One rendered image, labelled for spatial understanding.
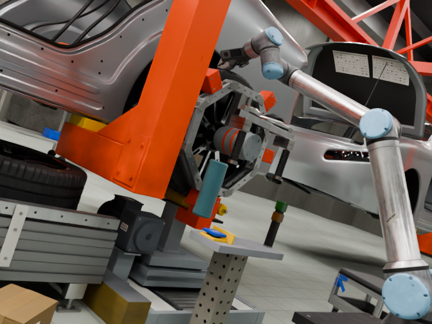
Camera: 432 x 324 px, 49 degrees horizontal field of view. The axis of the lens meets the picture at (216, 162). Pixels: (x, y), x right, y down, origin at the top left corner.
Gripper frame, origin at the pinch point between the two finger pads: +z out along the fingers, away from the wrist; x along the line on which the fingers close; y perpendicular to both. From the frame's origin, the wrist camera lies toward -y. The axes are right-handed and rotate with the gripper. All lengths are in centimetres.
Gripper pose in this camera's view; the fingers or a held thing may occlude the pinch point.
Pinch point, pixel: (218, 66)
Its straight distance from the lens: 237.4
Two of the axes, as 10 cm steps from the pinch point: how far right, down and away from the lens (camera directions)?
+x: -1.9, -9.7, 1.6
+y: 7.2, -0.3, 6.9
